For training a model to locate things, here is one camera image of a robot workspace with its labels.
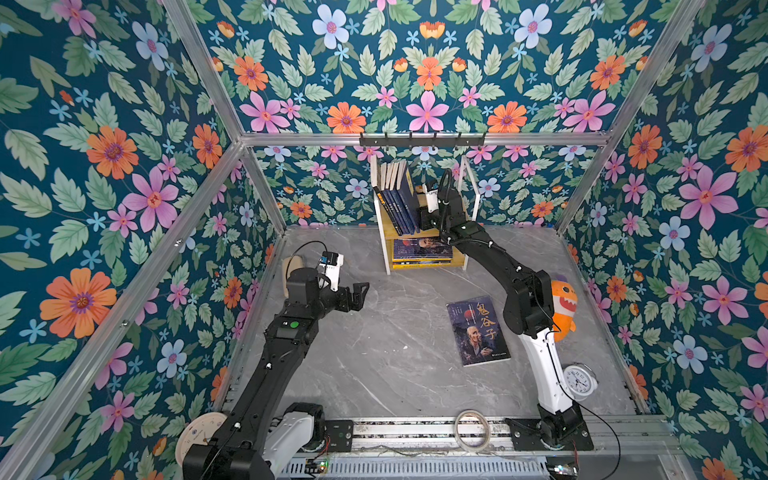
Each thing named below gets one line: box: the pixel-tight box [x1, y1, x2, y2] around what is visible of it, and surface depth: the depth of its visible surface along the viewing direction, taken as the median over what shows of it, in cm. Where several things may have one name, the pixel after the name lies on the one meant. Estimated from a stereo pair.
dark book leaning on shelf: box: [370, 154, 385, 232], surface depth 80 cm
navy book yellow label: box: [373, 186, 401, 236], surface depth 82 cm
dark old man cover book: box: [446, 295, 511, 367], surface depth 92 cm
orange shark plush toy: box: [552, 274, 578, 343], surface depth 91 cm
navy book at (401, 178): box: [396, 160, 414, 235], surface depth 84 cm
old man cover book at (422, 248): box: [394, 238, 453, 259], surface depth 103 cm
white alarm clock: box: [562, 362, 599, 402], surface depth 80 cm
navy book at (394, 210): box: [382, 189, 406, 235], surface depth 84 cm
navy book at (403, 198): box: [396, 161, 415, 235], surface depth 84 cm
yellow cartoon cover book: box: [392, 258, 452, 270], surface depth 103 cm
